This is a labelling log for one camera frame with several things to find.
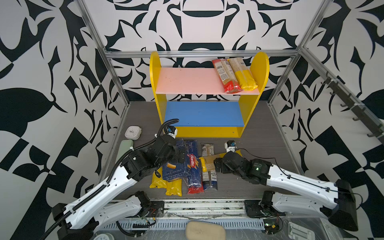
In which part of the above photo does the yellow noodle bag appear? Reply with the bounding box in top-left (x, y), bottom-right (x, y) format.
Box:
top-left (199, 153), bottom-right (231, 174)

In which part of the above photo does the clear navy spaghetti bag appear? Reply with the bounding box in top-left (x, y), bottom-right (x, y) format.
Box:
top-left (201, 143), bottom-right (218, 192)

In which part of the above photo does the blue Barilla pasta box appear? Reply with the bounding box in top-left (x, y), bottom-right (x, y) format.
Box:
top-left (162, 139), bottom-right (192, 182)

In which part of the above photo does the blue Barilla spaghetti bag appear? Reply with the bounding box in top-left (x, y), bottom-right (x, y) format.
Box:
top-left (185, 140), bottom-right (204, 195)

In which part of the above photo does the yellow end spaghetti bag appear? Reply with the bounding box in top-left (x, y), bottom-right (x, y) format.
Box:
top-left (228, 58), bottom-right (258, 91)

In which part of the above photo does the red end spaghetti bag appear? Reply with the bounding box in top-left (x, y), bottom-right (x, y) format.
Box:
top-left (212, 59), bottom-right (242, 94)

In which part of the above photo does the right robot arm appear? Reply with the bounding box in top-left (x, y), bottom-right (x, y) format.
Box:
top-left (214, 151), bottom-right (359, 232)

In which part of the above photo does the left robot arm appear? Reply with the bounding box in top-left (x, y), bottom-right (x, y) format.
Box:
top-left (40, 135), bottom-right (187, 240)

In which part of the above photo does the yellow pasta bag far left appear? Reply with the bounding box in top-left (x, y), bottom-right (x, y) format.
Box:
top-left (149, 168), bottom-right (168, 189)

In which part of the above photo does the yellow pasta bag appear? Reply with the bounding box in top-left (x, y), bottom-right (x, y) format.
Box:
top-left (166, 179), bottom-right (183, 197)
top-left (149, 168), bottom-right (168, 189)

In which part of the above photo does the yellow shelf unit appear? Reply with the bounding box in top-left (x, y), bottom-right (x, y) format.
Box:
top-left (150, 52), bottom-right (270, 138)

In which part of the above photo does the white round device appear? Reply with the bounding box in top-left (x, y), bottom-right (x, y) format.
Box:
top-left (124, 126), bottom-right (142, 141)

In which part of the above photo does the green glasses case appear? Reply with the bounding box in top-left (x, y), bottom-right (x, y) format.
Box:
top-left (116, 140), bottom-right (134, 162)

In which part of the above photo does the white plastic clip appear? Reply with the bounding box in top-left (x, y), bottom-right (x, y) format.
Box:
top-left (288, 222), bottom-right (316, 240)

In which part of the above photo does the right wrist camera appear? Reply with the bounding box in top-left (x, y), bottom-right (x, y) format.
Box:
top-left (225, 140), bottom-right (237, 153)

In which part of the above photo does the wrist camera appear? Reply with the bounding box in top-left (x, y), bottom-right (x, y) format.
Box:
top-left (225, 140), bottom-right (237, 153)
top-left (165, 126), bottom-right (178, 139)

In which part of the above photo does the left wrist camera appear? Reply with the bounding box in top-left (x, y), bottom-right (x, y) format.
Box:
top-left (165, 126), bottom-right (178, 139)

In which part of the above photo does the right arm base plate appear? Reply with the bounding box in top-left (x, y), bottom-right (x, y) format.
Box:
top-left (244, 200), bottom-right (286, 218)

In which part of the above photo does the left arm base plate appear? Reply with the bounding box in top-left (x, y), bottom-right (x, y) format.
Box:
top-left (143, 201), bottom-right (165, 218)

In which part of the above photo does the black wall hook rail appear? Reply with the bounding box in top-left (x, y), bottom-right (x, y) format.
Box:
top-left (322, 71), bottom-right (384, 145)

